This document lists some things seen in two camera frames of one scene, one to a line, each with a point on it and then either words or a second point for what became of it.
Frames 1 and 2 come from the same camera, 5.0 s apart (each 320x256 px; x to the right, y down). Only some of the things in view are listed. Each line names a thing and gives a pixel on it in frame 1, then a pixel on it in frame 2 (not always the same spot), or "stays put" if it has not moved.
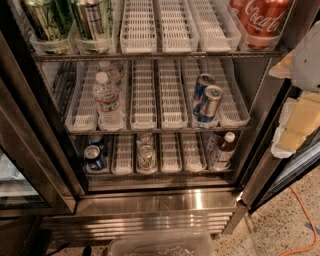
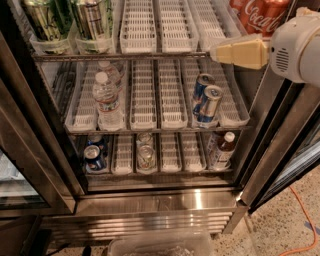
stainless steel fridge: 131,116 stays put
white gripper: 307,63 to 288,50
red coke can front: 262,21 stays put
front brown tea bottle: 225,151 stays put
